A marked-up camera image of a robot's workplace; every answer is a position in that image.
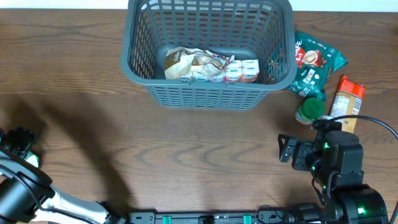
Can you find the green lidded jar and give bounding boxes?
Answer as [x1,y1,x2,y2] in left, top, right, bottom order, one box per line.
[295,98,325,125]

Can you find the red orange pasta packet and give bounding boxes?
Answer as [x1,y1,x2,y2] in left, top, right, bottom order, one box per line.
[329,76,366,117]

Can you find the green coffee sachet bag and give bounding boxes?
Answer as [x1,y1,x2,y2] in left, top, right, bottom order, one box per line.
[287,32,348,101]

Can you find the yoghurt cup multipack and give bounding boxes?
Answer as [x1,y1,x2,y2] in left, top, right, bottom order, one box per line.
[179,60,259,83]

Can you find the beige bread bag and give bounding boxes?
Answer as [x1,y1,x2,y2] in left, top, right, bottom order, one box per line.
[164,47,235,80]

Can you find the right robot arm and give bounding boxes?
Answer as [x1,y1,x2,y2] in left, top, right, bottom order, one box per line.
[277,120,389,223]

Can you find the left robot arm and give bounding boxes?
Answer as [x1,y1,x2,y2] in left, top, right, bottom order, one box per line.
[1,128,127,224]

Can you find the grey plastic basket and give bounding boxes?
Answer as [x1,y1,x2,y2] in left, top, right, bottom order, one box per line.
[120,0,298,111]

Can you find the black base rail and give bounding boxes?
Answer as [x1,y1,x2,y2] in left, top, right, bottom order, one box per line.
[124,208,315,224]

